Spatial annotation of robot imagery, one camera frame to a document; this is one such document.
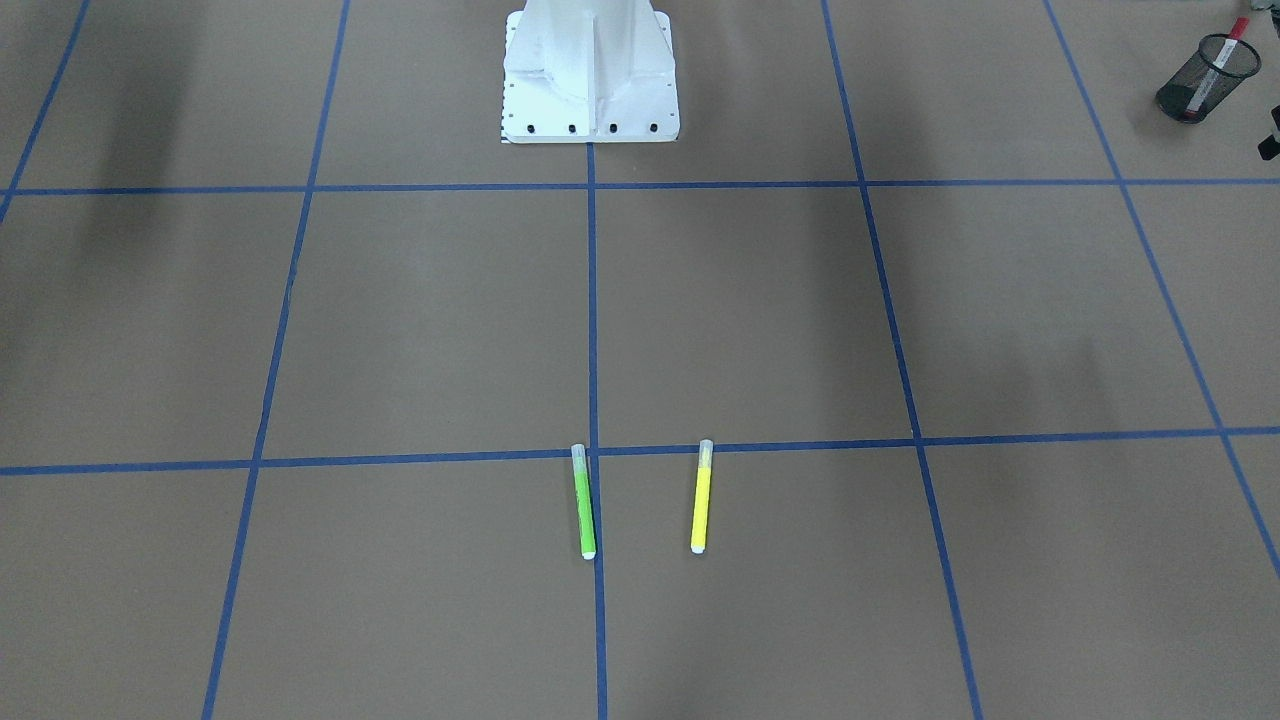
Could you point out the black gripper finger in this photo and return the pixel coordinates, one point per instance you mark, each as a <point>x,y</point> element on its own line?
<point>1269,147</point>

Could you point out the red and white marker pen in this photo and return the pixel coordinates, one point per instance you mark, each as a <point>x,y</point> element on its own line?
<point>1216,53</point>

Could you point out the black mesh pen cup near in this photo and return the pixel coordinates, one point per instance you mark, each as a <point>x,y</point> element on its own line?
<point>1171,97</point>

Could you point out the yellow marker pen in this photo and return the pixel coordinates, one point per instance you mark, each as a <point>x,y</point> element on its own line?
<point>701,500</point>

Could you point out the green marker pen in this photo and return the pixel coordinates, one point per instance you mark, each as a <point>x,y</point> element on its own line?
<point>583,501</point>

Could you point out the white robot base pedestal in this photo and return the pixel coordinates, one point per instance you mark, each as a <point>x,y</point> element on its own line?
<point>589,72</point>

